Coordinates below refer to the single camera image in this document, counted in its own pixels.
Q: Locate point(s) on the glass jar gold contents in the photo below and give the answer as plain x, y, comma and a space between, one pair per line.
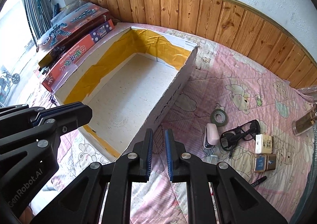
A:
304, 121

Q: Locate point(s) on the cream tissue packet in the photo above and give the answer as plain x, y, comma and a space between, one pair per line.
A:
263, 143

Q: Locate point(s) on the black glasses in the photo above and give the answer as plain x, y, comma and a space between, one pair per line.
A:
229, 137

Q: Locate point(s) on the black marker pen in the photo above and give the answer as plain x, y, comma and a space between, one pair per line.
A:
258, 181

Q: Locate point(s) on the gold tin box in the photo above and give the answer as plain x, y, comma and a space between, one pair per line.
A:
262, 163

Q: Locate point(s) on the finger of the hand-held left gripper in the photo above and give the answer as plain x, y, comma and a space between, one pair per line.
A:
17, 115
74, 117

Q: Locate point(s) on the pink stapler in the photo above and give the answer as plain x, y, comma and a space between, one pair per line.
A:
211, 134

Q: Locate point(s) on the grey tape roll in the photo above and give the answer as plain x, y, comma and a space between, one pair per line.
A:
213, 118

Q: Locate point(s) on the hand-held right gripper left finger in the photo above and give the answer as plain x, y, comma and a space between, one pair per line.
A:
149, 154

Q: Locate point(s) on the black metal rods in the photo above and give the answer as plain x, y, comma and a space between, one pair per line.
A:
37, 3

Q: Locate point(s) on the white cardboard box yellow tape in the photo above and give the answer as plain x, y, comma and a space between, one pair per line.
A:
123, 77

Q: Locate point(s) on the clear bubble wrap sheet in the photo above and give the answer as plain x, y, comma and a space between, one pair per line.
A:
309, 92
74, 7

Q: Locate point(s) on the dark red robot toy box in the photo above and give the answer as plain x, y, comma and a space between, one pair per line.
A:
74, 25

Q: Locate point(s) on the orange toy washing machine box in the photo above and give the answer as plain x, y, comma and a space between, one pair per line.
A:
71, 58

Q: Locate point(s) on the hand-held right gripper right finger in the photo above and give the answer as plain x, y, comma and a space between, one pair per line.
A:
169, 154

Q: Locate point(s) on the small bicycle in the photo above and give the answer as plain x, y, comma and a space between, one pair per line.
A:
14, 77

